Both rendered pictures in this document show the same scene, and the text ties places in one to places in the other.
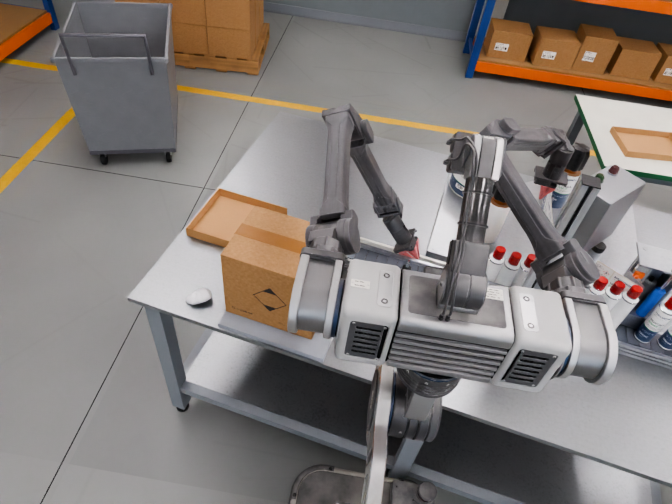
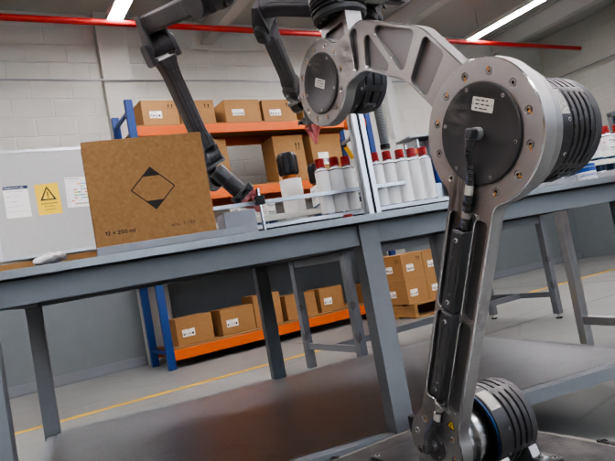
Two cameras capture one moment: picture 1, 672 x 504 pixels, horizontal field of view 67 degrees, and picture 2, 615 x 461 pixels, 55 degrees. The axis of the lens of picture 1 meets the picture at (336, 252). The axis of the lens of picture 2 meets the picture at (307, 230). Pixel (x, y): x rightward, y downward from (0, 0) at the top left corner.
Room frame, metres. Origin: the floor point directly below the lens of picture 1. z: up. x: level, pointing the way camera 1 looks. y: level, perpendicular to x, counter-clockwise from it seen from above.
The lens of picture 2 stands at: (-0.49, 0.68, 0.73)
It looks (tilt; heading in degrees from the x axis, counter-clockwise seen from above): 3 degrees up; 327
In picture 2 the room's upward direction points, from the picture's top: 10 degrees counter-clockwise
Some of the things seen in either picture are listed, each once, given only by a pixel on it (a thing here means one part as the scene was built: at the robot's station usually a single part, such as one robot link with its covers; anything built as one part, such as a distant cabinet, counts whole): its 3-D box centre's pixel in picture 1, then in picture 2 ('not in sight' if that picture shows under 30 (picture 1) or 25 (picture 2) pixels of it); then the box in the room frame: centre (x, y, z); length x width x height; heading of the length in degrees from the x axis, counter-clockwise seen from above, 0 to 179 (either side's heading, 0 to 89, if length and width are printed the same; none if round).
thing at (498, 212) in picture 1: (497, 208); (291, 188); (1.49, -0.57, 1.03); 0.09 x 0.09 x 0.30
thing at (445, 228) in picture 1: (535, 229); not in sight; (1.60, -0.80, 0.86); 0.80 x 0.67 x 0.05; 77
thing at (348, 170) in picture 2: (521, 277); (349, 184); (1.19, -0.63, 0.98); 0.05 x 0.05 x 0.20
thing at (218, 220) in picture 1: (238, 221); (44, 269); (1.42, 0.39, 0.85); 0.30 x 0.26 x 0.04; 77
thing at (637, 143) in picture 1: (649, 144); not in sight; (2.48, -1.59, 0.82); 0.34 x 0.24 x 0.04; 93
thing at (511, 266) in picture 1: (506, 275); (338, 185); (1.19, -0.58, 0.98); 0.05 x 0.05 x 0.20
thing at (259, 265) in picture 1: (283, 272); (146, 196); (1.07, 0.16, 0.99); 0.30 x 0.24 x 0.27; 77
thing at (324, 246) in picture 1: (323, 261); not in sight; (0.70, 0.02, 1.45); 0.09 x 0.08 x 0.12; 88
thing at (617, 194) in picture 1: (594, 210); not in sight; (1.09, -0.67, 1.38); 0.17 x 0.10 x 0.19; 132
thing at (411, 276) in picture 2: not in sight; (404, 283); (4.45, -3.68, 0.32); 1.20 x 0.83 x 0.64; 177
